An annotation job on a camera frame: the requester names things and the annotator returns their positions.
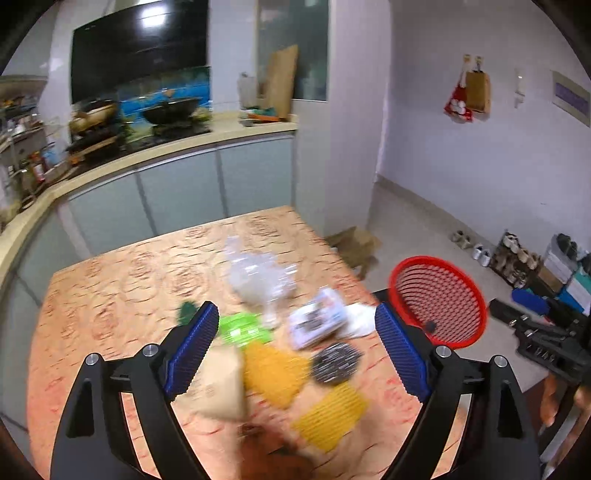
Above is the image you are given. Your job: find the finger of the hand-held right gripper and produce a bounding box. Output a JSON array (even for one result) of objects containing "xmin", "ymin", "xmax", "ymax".
[
  {"xmin": 488, "ymin": 287, "xmax": 552, "ymax": 326},
  {"xmin": 514, "ymin": 322, "xmax": 580, "ymax": 370}
]

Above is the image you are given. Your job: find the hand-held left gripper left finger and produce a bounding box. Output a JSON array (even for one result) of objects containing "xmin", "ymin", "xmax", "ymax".
[{"xmin": 50, "ymin": 301, "xmax": 220, "ymax": 480}]

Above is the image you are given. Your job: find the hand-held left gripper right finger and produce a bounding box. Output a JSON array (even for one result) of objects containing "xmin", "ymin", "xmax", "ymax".
[{"xmin": 374, "ymin": 302, "xmax": 542, "ymax": 480}]

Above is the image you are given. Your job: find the green scouring pad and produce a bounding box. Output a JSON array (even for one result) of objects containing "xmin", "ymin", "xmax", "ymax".
[{"xmin": 175, "ymin": 301, "xmax": 204, "ymax": 326}]

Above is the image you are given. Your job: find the beige paper piece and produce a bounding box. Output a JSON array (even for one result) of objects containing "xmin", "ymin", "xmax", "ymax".
[{"xmin": 191, "ymin": 345, "xmax": 247, "ymax": 422}]

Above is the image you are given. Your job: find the white tissue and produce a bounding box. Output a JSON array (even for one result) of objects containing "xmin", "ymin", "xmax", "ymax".
[{"xmin": 342, "ymin": 302, "xmax": 379, "ymax": 340}]

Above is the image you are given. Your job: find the green snack packet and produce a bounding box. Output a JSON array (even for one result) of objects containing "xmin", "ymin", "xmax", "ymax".
[{"xmin": 217, "ymin": 311, "xmax": 273, "ymax": 347}]

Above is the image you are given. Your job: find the red plastic mesh basket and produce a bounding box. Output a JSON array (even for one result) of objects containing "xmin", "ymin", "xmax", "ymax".
[{"xmin": 388, "ymin": 256, "xmax": 489, "ymax": 348}]

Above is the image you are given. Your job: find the dark round scouring pad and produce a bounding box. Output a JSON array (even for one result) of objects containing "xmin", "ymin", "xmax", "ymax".
[{"xmin": 310, "ymin": 342, "xmax": 365, "ymax": 387}]

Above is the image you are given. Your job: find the yellow foam net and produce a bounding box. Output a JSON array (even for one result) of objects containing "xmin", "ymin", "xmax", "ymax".
[
  {"xmin": 291, "ymin": 382, "xmax": 370, "ymax": 455},
  {"xmin": 242, "ymin": 342, "xmax": 311, "ymax": 409}
]

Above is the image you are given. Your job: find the white printed snack packet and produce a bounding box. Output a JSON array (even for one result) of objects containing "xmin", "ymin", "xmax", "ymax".
[{"xmin": 287, "ymin": 286, "xmax": 349, "ymax": 350}]

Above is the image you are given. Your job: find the clear plastic bag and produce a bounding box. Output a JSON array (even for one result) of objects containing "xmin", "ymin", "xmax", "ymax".
[{"xmin": 224, "ymin": 235, "xmax": 298, "ymax": 330}]

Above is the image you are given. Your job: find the person's right forearm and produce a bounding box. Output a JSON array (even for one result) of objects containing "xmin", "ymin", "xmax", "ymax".
[{"xmin": 538, "ymin": 371, "xmax": 591, "ymax": 467}]

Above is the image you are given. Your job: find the shoe rack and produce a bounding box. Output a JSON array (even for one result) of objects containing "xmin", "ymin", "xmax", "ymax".
[{"xmin": 490, "ymin": 231, "xmax": 591, "ymax": 319}]

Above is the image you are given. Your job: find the floral orange tablecloth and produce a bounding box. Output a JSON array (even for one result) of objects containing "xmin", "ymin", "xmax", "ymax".
[{"xmin": 25, "ymin": 205, "xmax": 467, "ymax": 480}]

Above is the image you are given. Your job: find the cardboard box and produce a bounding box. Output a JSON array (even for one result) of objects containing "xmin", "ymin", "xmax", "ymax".
[{"xmin": 325, "ymin": 226, "xmax": 382, "ymax": 280}]

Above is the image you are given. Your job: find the dark brown blurry item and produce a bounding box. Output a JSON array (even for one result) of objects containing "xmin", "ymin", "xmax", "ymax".
[{"xmin": 236, "ymin": 422, "xmax": 324, "ymax": 480}]

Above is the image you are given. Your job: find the kitchen counter with cabinets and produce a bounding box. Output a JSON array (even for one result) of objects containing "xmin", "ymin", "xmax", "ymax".
[{"xmin": 0, "ymin": 111, "xmax": 298, "ymax": 435}]

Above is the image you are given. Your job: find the black gas stove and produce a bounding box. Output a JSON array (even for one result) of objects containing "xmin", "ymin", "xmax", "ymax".
[{"xmin": 67, "ymin": 122, "xmax": 213, "ymax": 160}]

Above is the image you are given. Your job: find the brown paper bag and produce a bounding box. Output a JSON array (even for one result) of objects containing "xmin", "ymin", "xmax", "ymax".
[{"xmin": 464, "ymin": 55, "xmax": 492, "ymax": 114}]

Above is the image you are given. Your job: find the black wok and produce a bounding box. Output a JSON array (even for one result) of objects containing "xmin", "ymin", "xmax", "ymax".
[{"xmin": 140, "ymin": 97, "xmax": 199, "ymax": 126}]

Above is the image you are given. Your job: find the orange plastic dish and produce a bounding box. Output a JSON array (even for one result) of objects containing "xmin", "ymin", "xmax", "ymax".
[{"xmin": 239, "ymin": 108, "xmax": 283, "ymax": 126}]

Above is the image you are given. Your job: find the golden frying pan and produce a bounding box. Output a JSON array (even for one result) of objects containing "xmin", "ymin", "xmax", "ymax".
[{"xmin": 69, "ymin": 99, "xmax": 118, "ymax": 134}]

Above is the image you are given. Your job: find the clear plastic bottle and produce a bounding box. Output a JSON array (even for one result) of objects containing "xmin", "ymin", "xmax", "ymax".
[{"xmin": 238, "ymin": 71, "xmax": 257, "ymax": 112}]

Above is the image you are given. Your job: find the blue scenic backsplash panel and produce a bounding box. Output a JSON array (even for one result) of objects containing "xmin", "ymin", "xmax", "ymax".
[{"xmin": 117, "ymin": 66, "xmax": 212, "ymax": 121}]

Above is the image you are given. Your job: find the metal spice rack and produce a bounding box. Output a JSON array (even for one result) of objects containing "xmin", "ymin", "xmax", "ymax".
[{"xmin": 0, "ymin": 95, "xmax": 51, "ymax": 204}]

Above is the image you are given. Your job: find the wooden cutting board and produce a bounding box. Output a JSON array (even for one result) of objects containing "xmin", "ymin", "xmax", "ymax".
[{"xmin": 265, "ymin": 45, "xmax": 298, "ymax": 117}]

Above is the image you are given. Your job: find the black range hood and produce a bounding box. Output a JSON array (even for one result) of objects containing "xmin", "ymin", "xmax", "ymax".
[{"xmin": 70, "ymin": 0, "xmax": 209, "ymax": 104}]

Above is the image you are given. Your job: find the frosted glass window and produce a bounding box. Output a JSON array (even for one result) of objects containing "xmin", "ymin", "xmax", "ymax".
[{"xmin": 256, "ymin": 0, "xmax": 331, "ymax": 103}]

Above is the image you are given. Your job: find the red wall hanging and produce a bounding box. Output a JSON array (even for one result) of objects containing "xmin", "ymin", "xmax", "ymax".
[{"xmin": 443, "ymin": 55, "xmax": 474, "ymax": 121}]

